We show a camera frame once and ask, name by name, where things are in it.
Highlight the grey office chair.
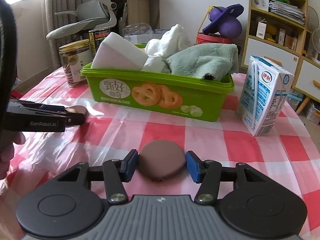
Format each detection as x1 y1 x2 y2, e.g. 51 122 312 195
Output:
46 0 117 40

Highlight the black yellow tin can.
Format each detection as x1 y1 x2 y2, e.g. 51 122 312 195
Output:
88 28 111 58

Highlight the white sock cloth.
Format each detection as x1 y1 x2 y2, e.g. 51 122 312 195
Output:
145 24 191 59

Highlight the pink checkered tablecloth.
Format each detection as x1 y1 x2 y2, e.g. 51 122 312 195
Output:
1 68 319 239

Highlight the white desk fan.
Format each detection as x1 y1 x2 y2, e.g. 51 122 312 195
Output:
311 28 320 63

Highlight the white paper bag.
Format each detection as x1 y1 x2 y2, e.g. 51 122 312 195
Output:
122 23 167 44

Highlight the person left hand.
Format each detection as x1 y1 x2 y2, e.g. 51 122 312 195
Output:
0 132 25 180

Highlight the gold lid cookie jar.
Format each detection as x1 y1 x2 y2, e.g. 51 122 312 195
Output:
59 39 92 87

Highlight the blue white milk carton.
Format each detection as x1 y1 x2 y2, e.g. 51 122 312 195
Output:
236 56 295 137

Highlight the wooden drawer cabinet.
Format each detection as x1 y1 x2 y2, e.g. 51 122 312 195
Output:
241 0 319 111

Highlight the green microfiber cloth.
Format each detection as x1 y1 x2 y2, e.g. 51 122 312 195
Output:
165 43 239 81

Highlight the white foam block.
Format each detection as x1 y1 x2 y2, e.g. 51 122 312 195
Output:
91 32 148 70

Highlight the green plastic bin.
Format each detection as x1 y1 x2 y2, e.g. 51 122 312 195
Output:
81 62 234 121

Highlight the purple balance ball toy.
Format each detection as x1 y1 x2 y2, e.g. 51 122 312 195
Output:
202 4 244 40

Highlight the red chips bucket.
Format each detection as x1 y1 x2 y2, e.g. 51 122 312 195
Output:
196 33 233 44

